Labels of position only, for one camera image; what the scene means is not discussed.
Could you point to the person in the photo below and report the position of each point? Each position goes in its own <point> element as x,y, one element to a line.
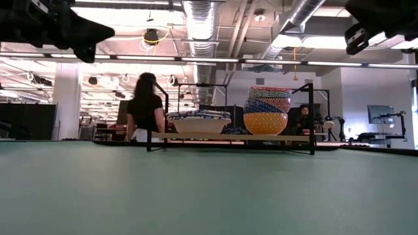
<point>304,114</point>
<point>145,107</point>

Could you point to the white room pillar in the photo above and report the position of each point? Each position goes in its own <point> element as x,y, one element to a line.
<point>67,104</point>

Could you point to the green table mat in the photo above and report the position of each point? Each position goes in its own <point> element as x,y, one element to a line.
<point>196,196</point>

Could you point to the round ceiling fixture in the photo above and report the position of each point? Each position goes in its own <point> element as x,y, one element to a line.
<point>259,16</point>

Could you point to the dark room partition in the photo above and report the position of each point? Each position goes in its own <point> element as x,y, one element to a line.
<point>29,117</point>

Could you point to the silver spiral ventilation duct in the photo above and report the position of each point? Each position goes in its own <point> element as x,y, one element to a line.
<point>200,32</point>

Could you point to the red wave patterned ceramic bowl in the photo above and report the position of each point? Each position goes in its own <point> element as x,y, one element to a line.
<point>281,104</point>

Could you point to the silver slanted ventilation duct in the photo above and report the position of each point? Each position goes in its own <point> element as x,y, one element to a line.
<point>294,19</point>

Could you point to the background computer monitor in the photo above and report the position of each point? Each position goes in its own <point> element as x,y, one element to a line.
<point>380,114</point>

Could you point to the blue diamond patterned ceramic bowl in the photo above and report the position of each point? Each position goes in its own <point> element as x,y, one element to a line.
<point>256,106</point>

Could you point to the long ceiling light bar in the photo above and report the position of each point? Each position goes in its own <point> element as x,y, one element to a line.
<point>209,60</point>

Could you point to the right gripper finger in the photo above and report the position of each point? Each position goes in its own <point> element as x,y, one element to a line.
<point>356,40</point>

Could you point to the yellow patterned ceramic bowl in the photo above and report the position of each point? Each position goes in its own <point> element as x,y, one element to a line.
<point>265,124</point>

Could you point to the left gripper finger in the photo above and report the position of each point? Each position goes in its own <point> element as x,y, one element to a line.
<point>85,53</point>
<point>85,31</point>

